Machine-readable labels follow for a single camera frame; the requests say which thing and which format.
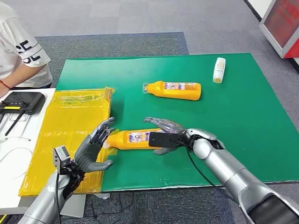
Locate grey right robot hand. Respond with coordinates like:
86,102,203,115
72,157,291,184
143,117,190,156

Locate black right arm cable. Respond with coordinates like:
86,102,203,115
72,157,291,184
186,148,239,205

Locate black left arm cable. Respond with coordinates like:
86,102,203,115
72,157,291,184
55,173,62,224

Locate small white bottle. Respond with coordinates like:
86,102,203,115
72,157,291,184
213,57,227,84

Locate yellow plastic-wrapped flat box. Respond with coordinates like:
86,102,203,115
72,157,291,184
18,87,119,197

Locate grey flat panel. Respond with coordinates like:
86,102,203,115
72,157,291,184
18,193,87,218

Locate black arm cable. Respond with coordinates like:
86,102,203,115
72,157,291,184
186,148,239,205
55,173,62,224

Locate black router with antennas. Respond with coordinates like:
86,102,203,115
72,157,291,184
0,91,46,137

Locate person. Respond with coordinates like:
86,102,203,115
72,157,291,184
0,0,53,98

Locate black floor cable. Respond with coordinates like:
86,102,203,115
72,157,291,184
90,191,134,224

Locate thin white cable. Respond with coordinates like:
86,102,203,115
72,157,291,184
0,137,35,183

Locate white board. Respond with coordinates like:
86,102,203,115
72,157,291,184
0,88,57,209

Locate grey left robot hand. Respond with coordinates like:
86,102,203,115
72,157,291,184
74,117,116,174

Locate green table mat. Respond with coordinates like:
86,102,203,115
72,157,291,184
56,53,299,192

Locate red and white cabinet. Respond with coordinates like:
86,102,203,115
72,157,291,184
258,0,299,59

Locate orange bottle with clear cap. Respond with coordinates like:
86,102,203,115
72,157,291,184
143,81,202,101
103,128,164,151

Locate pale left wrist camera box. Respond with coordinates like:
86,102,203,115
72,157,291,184
53,146,71,175

